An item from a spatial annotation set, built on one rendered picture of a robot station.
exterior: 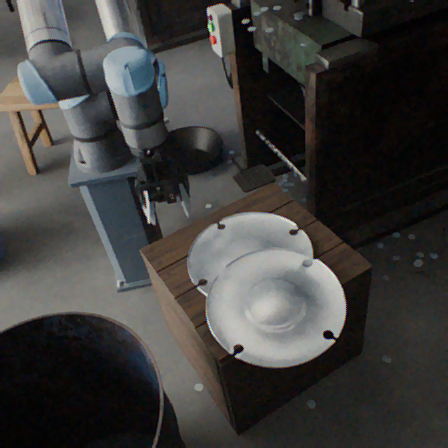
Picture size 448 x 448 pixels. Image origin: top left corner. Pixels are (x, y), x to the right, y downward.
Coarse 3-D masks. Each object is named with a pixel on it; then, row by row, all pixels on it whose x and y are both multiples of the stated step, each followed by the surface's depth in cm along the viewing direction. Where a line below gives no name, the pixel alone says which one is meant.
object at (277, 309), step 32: (256, 256) 114; (288, 256) 113; (224, 288) 109; (256, 288) 107; (288, 288) 106; (320, 288) 106; (224, 320) 104; (256, 320) 102; (288, 320) 101; (320, 320) 101; (256, 352) 98; (288, 352) 98; (320, 352) 97
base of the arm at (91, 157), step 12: (108, 132) 126; (120, 132) 131; (84, 144) 126; (96, 144) 126; (108, 144) 127; (120, 144) 130; (84, 156) 128; (96, 156) 127; (108, 156) 128; (120, 156) 130; (84, 168) 130; (96, 168) 129; (108, 168) 129
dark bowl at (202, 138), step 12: (168, 132) 210; (180, 132) 211; (192, 132) 211; (204, 132) 209; (216, 132) 205; (180, 144) 211; (192, 144) 211; (204, 144) 209; (216, 144) 204; (180, 156) 208; (192, 156) 207; (204, 156) 206; (216, 156) 193; (192, 168) 201; (204, 168) 198
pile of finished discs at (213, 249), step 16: (224, 224) 125; (240, 224) 124; (256, 224) 123; (272, 224) 123; (288, 224) 122; (208, 240) 122; (224, 240) 121; (240, 240) 119; (256, 240) 119; (272, 240) 119; (288, 240) 118; (304, 240) 118; (192, 256) 118; (208, 256) 118; (224, 256) 116; (192, 272) 115; (208, 272) 114; (208, 288) 111
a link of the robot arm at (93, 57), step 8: (112, 40) 88; (120, 40) 87; (128, 40) 87; (136, 40) 88; (88, 48) 86; (96, 48) 86; (104, 48) 86; (112, 48) 85; (144, 48) 89; (88, 56) 85; (96, 56) 85; (104, 56) 85; (88, 64) 85; (96, 64) 85; (88, 72) 85; (96, 72) 85; (104, 72) 85; (88, 80) 86; (96, 80) 86; (104, 80) 86; (96, 88) 87; (104, 88) 88
